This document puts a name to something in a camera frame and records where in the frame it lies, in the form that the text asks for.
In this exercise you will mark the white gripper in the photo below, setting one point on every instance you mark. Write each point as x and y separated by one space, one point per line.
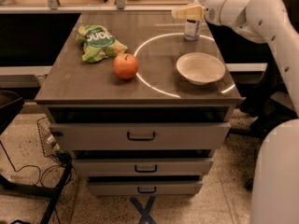
212 11

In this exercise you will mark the clear plastic water bottle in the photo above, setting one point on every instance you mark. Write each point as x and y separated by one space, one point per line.
192 28

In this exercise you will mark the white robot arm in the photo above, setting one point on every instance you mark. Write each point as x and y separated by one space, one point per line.
275 193

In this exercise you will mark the white paper bowl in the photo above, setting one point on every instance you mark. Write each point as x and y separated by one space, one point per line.
201 68

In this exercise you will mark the red apple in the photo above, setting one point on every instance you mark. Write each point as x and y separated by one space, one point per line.
125 66

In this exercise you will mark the green chip bag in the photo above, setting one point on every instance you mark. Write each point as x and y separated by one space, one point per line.
98 43

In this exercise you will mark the black office chair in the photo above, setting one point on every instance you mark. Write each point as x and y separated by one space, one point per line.
260 104

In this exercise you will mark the grey drawer cabinet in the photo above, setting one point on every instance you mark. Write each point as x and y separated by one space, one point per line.
78 92

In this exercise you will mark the top grey drawer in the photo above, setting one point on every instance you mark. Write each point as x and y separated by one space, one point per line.
140 136

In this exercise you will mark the grey drawer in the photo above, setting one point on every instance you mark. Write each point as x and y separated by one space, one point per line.
140 136
143 167
144 188

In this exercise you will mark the middle grey drawer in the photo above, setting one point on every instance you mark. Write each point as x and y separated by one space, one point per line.
143 167

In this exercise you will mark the bottom grey drawer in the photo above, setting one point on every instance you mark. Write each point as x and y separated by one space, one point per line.
144 188

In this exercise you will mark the black table left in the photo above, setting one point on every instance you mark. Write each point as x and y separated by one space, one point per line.
34 189

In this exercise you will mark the blue tape cross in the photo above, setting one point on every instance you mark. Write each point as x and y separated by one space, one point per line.
144 211

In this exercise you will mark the wire mesh basket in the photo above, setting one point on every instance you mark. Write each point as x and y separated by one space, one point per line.
50 146

